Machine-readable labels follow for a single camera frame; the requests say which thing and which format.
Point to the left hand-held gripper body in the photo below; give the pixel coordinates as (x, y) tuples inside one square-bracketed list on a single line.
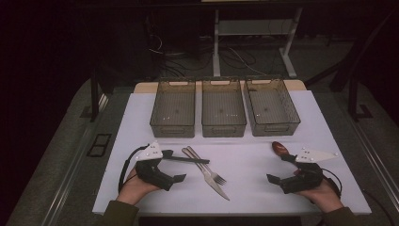
[(150, 172)]

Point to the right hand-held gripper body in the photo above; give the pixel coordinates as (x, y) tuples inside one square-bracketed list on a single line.
[(306, 180)]

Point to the brown wooden spoon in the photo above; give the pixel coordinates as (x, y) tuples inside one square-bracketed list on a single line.
[(278, 148)]

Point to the black chopstick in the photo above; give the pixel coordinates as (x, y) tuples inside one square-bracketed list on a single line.
[(191, 159)]

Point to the silver table knife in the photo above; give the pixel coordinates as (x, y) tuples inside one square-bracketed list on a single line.
[(216, 186)]

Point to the smoky clear plastic bin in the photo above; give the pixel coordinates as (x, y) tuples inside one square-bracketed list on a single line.
[(223, 108), (269, 108), (173, 108)]

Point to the person's left hand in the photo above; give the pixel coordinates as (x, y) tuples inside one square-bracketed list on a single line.
[(133, 190)]

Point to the white table cover board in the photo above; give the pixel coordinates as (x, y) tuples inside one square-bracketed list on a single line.
[(251, 166)]

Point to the silver fork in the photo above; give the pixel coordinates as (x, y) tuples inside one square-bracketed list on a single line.
[(219, 179)]

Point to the black metal stand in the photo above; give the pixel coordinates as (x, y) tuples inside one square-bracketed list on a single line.
[(353, 100)]

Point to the metal floor rail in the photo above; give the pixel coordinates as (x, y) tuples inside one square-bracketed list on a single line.
[(72, 175), (376, 157)]

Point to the white metal desk frame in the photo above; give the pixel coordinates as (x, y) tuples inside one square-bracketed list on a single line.
[(216, 47)]

